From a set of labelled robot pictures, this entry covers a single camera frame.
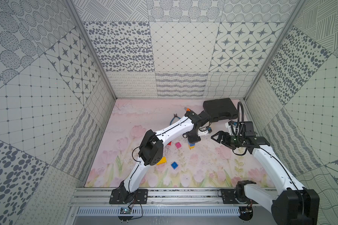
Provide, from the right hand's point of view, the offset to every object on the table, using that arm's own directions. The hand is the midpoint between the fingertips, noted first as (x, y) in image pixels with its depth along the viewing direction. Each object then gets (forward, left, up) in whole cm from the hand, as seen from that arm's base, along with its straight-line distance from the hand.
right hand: (217, 141), depth 80 cm
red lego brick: (+4, +29, -12) cm, 31 cm away
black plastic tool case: (+35, -10, -11) cm, 38 cm away
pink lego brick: (+3, +23, -12) cm, 26 cm away
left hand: (+1, +11, -3) cm, 12 cm away
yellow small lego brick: (+2, +14, -13) cm, 19 cm away
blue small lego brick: (-10, +25, -12) cm, 30 cm away
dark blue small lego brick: (+3, +14, -10) cm, 18 cm away
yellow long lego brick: (-7, +32, -12) cm, 35 cm away
